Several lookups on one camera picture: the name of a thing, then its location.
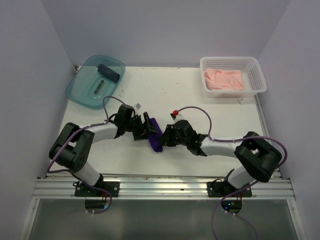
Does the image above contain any pink towel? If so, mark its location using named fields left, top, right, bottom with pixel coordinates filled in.
left=203, top=68, right=246, bottom=91

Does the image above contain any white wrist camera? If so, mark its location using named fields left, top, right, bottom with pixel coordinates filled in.
left=170, top=110, right=185, bottom=123
left=134, top=103, right=141, bottom=111

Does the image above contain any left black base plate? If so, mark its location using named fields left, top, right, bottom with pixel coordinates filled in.
left=72, top=181, right=120, bottom=198

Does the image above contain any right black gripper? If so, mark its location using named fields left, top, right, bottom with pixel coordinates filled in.
left=157, top=124, right=189, bottom=147

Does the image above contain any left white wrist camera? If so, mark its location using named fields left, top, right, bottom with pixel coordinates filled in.
left=134, top=103, right=141, bottom=111

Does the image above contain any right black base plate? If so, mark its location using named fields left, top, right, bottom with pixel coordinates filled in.
left=206, top=169, right=253, bottom=198

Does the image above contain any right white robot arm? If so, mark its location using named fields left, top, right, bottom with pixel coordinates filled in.
left=159, top=119, right=282, bottom=197

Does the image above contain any purple towel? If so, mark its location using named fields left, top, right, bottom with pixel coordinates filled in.
left=147, top=117, right=163, bottom=153

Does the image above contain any white plastic basket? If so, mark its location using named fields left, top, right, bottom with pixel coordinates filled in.
left=199, top=56, right=267, bottom=98

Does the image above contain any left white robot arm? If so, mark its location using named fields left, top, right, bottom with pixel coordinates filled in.
left=47, top=104, right=162, bottom=197

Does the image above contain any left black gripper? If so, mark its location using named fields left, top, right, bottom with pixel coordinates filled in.
left=124, top=112, right=158, bottom=140

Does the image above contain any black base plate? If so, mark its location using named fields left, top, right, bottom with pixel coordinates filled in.
left=206, top=169, right=253, bottom=198
left=72, top=181, right=120, bottom=198

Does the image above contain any teal plastic tub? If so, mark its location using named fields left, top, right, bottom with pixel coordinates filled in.
left=65, top=55, right=126, bottom=110

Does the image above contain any aluminium mounting rail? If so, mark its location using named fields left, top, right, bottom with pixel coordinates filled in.
left=32, top=173, right=295, bottom=200

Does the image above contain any dark navy blue towel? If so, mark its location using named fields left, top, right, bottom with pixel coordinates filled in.
left=97, top=64, right=120, bottom=83

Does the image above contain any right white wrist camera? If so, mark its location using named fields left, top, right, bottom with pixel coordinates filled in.
left=170, top=110, right=185, bottom=123

